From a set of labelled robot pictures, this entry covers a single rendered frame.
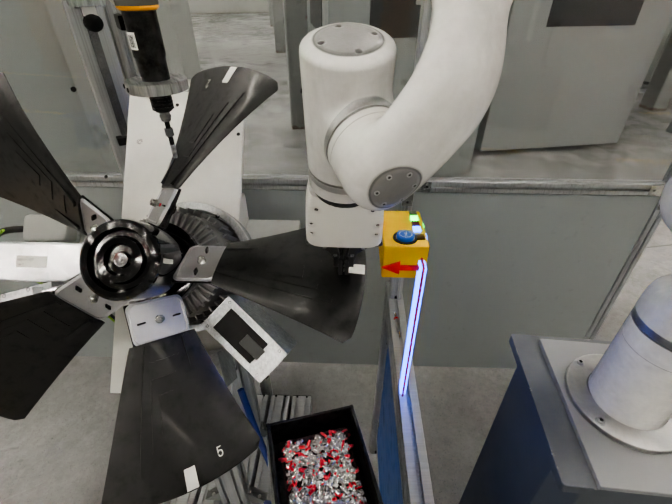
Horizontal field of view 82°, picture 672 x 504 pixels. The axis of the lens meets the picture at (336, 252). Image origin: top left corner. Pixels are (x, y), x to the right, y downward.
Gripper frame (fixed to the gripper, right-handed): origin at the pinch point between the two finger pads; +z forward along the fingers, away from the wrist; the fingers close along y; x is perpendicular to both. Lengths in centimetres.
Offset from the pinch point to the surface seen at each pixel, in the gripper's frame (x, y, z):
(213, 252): -3.6, 21.4, 4.0
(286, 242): -5.5, 9.5, 3.2
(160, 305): 4.5, 29.0, 7.5
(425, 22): -76, -20, -2
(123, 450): 24.5, 30.1, 13.1
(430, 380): -29, -42, 136
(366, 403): -17, -11, 132
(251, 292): 5.2, 13.3, 1.6
